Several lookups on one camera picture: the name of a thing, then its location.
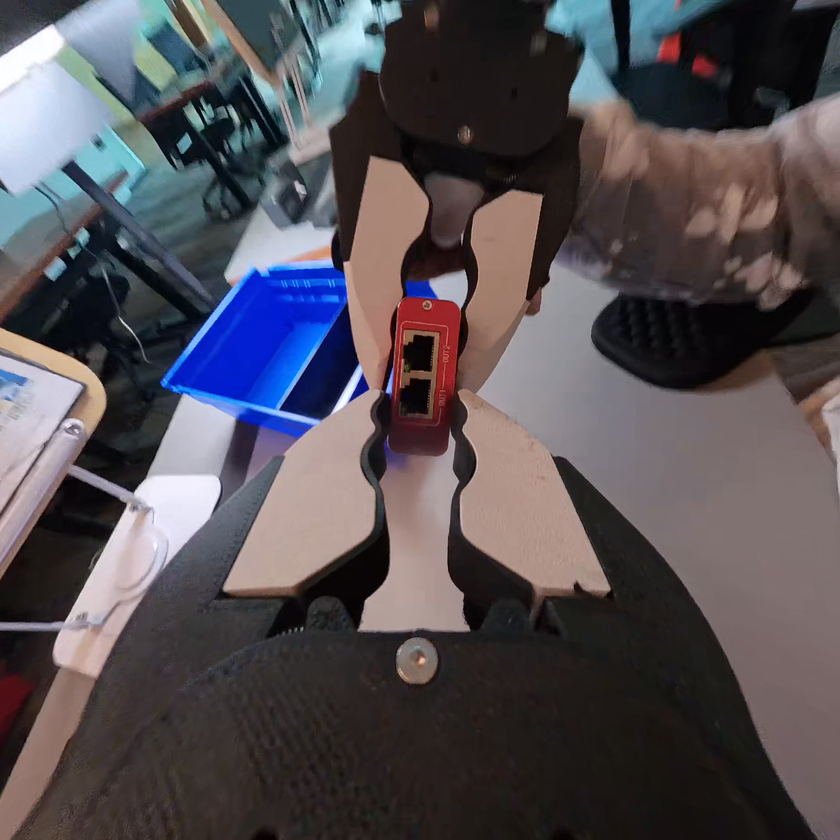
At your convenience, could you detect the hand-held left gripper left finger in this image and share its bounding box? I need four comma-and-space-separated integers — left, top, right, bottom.
223, 388, 391, 599

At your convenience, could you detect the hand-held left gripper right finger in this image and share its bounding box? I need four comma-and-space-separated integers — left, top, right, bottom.
448, 388, 613, 601

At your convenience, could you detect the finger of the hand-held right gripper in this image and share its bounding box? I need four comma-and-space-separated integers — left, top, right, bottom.
456, 190, 546, 389
343, 155, 432, 396

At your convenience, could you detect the red metal ethernet adapter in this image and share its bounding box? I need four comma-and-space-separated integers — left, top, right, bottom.
387, 297, 462, 457

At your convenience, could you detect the blue plastic storage bin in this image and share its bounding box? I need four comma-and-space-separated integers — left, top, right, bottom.
161, 262, 437, 439

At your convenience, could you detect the person's right forearm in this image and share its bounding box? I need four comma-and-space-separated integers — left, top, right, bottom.
558, 92, 840, 312

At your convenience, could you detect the white side table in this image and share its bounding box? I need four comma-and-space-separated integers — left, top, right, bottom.
224, 197, 342, 284

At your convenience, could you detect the black panel board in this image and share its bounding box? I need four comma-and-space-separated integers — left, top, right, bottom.
200, 0, 312, 86

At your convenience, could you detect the black light stand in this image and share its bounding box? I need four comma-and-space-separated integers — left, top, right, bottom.
62, 161, 217, 316

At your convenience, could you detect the brown office desk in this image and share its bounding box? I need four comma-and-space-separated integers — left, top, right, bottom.
0, 174, 129, 316

